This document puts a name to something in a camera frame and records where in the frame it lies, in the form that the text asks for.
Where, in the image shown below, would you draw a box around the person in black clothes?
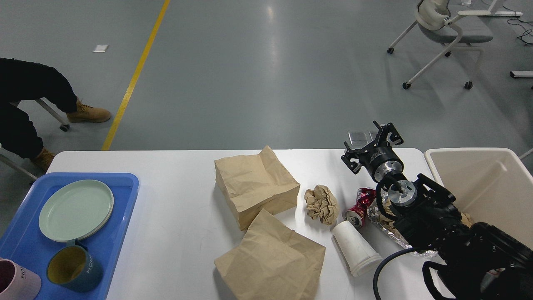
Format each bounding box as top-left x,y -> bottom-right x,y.
0,57 -> 78,160

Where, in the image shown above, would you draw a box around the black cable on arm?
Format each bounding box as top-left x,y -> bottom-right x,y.
373,247 -> 429,300

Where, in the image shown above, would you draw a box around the green plate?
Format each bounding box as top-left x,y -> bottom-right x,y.
38,179 -> 115,243

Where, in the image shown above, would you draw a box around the upper brown paper bag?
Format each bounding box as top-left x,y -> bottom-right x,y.
214,145 -> 300,230

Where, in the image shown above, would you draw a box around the crumpled foil wrapper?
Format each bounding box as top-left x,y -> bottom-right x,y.
367,203 -> 411,249

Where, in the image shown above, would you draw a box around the grey chair leg with caster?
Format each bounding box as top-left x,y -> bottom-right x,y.
35,99 -> 70,132

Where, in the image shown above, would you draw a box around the crushed red soda can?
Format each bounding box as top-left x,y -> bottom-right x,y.
344,187 -> 376,229

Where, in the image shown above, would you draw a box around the blue plastic tray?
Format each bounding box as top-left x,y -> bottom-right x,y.
0,172 -> 139,300

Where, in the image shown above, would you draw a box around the white office chair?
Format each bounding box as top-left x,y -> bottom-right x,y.
388,0 -> 504,90

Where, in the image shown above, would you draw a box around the beige plastic bin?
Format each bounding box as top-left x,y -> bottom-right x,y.
424,147 -> 533,248

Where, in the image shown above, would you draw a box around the tan boot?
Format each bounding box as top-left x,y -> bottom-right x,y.
30,148 -> 56,173
66,98 -> 112,123

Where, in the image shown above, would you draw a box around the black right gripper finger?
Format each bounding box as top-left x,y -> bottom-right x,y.
341,142 -> 366,175
372,121 -> 404,148

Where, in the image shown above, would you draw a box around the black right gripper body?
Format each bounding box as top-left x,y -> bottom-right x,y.
359,142 -> 404,182

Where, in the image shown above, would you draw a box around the lower brown paper bag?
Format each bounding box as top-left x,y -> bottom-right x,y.
214,210 -> 326,300

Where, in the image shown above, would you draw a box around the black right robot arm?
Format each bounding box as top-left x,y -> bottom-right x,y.
341,122 -> 532,300

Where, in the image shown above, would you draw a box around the brown paper bag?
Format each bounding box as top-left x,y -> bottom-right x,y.
214,210 -> 326,300
214,145 -> 300,230

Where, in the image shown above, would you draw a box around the white paper cup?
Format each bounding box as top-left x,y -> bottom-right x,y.
332,221 -> 383,277

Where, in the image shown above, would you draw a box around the dark teal mug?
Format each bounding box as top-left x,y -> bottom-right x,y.
46,239 -> 103,293

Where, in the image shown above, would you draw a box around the crumpled brown paper ball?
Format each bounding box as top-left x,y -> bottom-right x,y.
304,185 -> 339,225

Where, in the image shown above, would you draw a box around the silver floor plate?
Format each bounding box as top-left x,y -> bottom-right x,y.
348,130 -> 377,146

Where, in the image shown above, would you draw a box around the pink mug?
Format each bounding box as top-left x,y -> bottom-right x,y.
0,259 -> 42,300

